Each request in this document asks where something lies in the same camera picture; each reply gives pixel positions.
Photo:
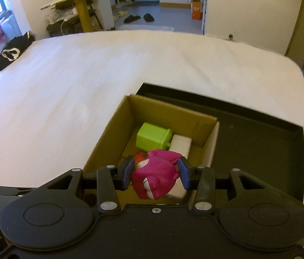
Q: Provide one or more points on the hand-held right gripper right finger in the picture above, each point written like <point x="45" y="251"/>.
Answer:
<point x="185" y="174"/>

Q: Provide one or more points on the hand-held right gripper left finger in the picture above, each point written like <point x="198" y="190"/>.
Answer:
<point x="128" y="174"/>

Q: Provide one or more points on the white cube toy with ears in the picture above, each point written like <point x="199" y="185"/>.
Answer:
<point x="177" y="191"/>

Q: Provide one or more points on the red figurine with brown base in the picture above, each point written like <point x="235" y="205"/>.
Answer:
<point x="140" y="157"/>

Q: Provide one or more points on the magenta plush dinosaur toy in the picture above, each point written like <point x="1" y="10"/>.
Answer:
<point x="154" y="178"/>

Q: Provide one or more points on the white power adapter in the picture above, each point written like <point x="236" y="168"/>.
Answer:
<point x="180" y="143"/>

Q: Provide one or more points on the brown cardboard box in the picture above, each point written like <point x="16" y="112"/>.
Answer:
<point x="106" y="145"/>

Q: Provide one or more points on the green cube toy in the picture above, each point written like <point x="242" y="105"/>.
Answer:
<point x="152" y="137"/>

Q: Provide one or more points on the black shallow tray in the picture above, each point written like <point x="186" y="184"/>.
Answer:
<point x="254" y="153"/>

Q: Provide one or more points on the black white garment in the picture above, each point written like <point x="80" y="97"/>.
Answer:
<point x="17" y="45"/>

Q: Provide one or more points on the black slipper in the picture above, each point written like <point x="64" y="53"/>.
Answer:
<point x="148" y="17"/>
<point x="131" y="19"/>

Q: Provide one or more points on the pale yellow slippers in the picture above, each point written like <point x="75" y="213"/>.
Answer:
<point x="120" y="14"/>

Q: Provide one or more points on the orange cardboard box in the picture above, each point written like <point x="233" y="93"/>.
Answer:
<point x="196" y="9"/>

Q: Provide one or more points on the yellow round side table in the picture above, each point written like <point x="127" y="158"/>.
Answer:
<point x="83" y="10"/>

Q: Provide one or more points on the stack of white papers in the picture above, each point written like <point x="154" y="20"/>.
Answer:
<point x="60" y="14"/>

